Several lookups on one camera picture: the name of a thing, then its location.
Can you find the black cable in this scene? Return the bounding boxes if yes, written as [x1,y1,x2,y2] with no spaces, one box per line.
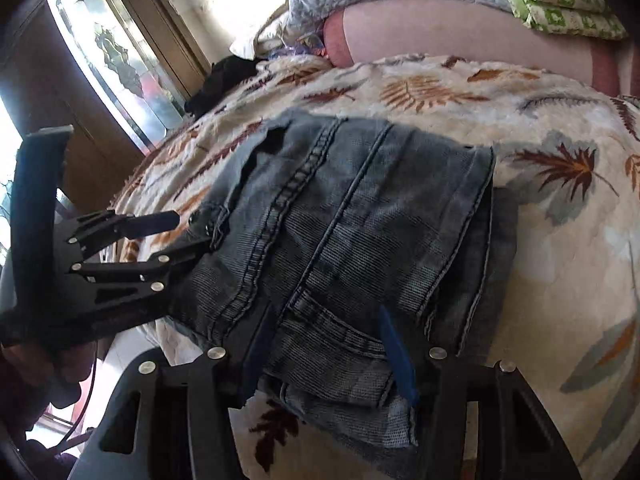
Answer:
[55,342,99,456]

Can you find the black cloth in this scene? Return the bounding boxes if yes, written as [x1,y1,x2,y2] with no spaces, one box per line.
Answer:
[185,55,261,118]

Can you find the white floral pillow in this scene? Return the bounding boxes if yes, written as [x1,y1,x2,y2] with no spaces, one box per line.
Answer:
[230,0,301,58]

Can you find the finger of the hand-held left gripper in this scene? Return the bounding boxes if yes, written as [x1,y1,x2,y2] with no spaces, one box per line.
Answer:
[72,236,217,295]
[67,210,181,261]

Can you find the purple plastic item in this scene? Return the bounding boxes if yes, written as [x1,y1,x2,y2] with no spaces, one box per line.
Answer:
[277,30,331,61]

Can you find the person's left hand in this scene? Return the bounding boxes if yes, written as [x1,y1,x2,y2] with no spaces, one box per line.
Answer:
[0,342,96,411]

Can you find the green patterned blanket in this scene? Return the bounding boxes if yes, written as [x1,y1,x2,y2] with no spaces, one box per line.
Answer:
[482,0,628,41]

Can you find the leaf print blanket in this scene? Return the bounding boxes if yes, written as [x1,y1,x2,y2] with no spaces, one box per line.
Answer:
[107,52,640,480]

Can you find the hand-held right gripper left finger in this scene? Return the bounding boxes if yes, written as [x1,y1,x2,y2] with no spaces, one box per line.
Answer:
[75,310,280,480]

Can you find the wooden stained glass door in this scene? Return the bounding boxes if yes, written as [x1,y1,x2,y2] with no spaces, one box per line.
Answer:
[0,0,211,211]

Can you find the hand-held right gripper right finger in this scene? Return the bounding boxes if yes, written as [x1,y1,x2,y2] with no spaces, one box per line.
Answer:
[379,305,583,480]

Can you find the blue denim pants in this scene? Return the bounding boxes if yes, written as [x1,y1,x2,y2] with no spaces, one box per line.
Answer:
[167,107,518,466]

